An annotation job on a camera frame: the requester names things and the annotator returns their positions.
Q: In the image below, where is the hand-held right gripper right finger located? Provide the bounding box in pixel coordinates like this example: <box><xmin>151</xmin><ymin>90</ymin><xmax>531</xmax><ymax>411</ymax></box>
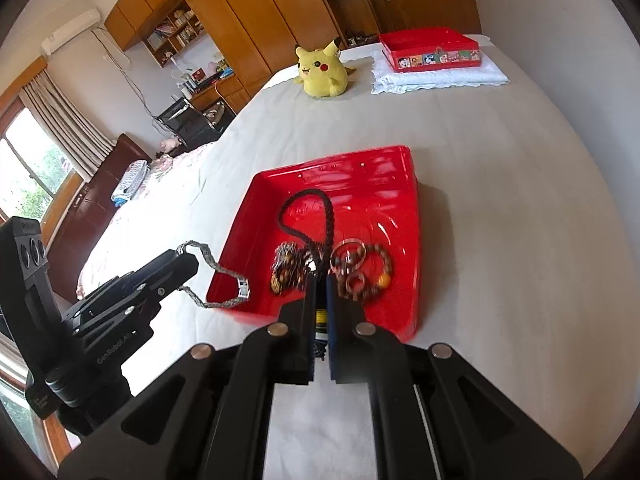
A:
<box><xmin>325</xmin><ymin>274</ymin><xmax>583</xmax><ymax>480</ymax></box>

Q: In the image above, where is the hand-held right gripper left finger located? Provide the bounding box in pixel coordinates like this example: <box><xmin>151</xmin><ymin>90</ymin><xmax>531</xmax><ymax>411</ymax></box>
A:
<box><xmin>57</xmin><ymin>274</ymin><xmax>321</xmax><ymax>480</ymax></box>

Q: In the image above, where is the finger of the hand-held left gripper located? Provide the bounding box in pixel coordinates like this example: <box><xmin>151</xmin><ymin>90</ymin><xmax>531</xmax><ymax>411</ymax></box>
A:
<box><xmin>79</xmin><ymin>249</ymin><xmax>190</xmax><ymax>302</ymax></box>
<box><xmin>62</xmin><ymin>254</ymin><xmax>200</xmax><ymax>338</ymax></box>

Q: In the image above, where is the silver metal watch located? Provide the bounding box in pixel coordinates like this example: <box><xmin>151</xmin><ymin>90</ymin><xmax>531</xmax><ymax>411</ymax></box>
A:
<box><xmin>176</xmin><ymin>240</ymin><xmax>251</xmax><ymax>310</ymax></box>

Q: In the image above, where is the brown beaded bracelet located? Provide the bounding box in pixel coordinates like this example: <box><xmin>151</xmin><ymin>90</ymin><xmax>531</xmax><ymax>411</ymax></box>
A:
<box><xmin>332</xmin><ymin>242</ymin><xmax>396</xmax><ymax>302</ymax></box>

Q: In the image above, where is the black cord necklace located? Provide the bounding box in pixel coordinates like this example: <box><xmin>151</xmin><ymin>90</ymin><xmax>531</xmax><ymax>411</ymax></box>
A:
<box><xmin>277</xmin><ymin>188</ymin><xmax>336</xmax><ymax>361</ymax></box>

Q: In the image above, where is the red plastic tray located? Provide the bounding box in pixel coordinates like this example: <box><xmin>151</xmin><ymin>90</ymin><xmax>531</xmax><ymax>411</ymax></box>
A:
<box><xmin>206</xmin><ymin>145</ymin><xmax>421</xmax><ymax>345</ymax></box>

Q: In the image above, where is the dark wooden cabinet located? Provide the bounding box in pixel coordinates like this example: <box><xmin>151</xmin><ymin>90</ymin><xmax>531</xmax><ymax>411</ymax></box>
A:
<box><xmin>47</xmin><ymin>133</ymin><xmax>153</xmax><ymax>303</ymax></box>

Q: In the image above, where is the silver bangle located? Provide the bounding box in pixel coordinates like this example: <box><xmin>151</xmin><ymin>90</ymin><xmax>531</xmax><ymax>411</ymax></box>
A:
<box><xmin>330</xmin><ymin>238</ymin><xmax>367</xmax><ymax>267</ymax></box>

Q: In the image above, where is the striped folded cloth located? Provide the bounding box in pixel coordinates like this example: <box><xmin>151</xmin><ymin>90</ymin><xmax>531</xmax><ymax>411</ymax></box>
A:
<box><xmin>111</xmin><ymin>160</ymin><xmax>151</xmax><ymax>206</ymax></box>

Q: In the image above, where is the window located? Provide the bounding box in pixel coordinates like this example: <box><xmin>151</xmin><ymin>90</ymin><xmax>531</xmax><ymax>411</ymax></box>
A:
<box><xmin>0</xmin><ymin>105</ymin><xmax>83</xmax><ymax>241</ymax></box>

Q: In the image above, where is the black office chair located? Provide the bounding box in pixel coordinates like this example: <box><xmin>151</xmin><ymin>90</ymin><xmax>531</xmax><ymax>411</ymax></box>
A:
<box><xmin>155</xmin><ymin>99</ymin><xmax>226</xmax><ymax>149</ymax></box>

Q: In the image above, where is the beige curtain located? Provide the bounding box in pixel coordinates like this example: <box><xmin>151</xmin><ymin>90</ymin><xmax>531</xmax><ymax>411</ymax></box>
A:
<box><xmin>21</xmin><ymin>69</ymin><xmax>116</xmax><ymax>181</ymax></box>

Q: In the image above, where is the wooden desk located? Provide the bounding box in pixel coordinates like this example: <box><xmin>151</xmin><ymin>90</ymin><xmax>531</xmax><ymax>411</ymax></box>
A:
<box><xmin>187</xmin><ymin>72</ymin><xmax>251</xmax><ymax>113</ymax></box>

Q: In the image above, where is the bed with white sheet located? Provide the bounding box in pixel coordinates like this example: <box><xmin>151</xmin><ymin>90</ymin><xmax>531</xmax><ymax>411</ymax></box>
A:
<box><xmin>77</xmin><ymin>34</ymin><xmax>640</xmax><ymax>480</ymax></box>

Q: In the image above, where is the wooden bookshelf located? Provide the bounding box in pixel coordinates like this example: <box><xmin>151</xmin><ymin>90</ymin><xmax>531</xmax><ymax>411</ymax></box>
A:
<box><xmin>142</xmin><ymin>0</ymin><xmax>208</xmax><ymax>67</ymax></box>

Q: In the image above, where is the yellow plush toy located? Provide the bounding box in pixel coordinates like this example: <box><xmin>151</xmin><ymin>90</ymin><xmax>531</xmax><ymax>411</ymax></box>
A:
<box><xmin>293</xmin><ymin>39</ymin><xmax>357</xmax><ymax>99</ymax></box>

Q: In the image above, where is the white air conditioner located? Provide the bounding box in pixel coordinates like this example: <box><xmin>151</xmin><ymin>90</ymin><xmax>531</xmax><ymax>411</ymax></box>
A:
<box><xmin>41</xmin><ymin>8</ymin><xmax>101</xmax><ymax>56</ymax></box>

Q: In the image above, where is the white folded cloth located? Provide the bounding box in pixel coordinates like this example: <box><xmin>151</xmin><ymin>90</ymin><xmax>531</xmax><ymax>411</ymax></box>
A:
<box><xmin>371</xmin><ymin>50</ymin><xmax>510</xmax><ymax>96</ymax></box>

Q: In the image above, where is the wooden wardrobe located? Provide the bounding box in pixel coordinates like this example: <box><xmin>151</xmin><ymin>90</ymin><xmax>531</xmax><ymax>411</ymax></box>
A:
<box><xmin>104</xmin><ymin>0</ymin><xmax>351</xmax><ymax>116</ymax></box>

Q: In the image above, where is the red box with cartoon print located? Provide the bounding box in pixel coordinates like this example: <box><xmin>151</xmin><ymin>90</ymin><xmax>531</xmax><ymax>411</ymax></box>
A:
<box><xmin>378</xmin><ymin>27</ymin><xmax>483</xmax><ymax>73</ymax></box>

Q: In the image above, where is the dark beaded bracelet gold charm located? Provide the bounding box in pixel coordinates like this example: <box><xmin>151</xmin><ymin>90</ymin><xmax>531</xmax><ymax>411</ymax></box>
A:
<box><xmin>270</xmin><ymin>241</ymin><xmax>314</xmax><ymax>295</ymax></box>

